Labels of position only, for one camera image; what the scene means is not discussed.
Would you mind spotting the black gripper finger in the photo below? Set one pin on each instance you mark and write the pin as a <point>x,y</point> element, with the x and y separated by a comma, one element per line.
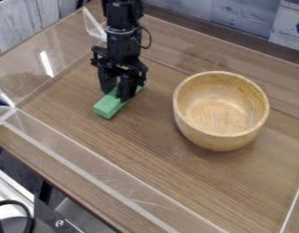
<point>107,76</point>
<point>127,87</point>

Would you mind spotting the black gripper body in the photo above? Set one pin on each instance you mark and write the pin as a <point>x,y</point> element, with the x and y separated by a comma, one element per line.
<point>134,66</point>

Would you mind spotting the green rectangular block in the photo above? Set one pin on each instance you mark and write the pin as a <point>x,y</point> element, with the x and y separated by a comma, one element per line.
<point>109,105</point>

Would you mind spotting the brown wooden bowl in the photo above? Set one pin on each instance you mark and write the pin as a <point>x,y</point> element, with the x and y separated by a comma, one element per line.
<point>221,109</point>

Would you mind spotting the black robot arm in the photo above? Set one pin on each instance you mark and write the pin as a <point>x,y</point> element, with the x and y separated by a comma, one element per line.
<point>123,30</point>

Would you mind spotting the clear acrylic table barrier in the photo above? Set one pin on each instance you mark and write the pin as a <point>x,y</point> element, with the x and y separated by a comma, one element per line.
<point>130,168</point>

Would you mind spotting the black table leg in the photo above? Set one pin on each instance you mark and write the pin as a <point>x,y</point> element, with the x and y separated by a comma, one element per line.
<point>46,192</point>

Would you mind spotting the white box with blue mark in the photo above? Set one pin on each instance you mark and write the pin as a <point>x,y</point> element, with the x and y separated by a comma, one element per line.
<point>285,31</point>

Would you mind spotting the clear acrylic corner bracket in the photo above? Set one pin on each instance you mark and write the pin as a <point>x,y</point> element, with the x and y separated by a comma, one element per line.
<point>95,28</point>

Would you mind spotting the grey metal base plate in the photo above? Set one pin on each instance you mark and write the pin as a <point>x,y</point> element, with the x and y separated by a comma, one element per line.
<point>81,218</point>

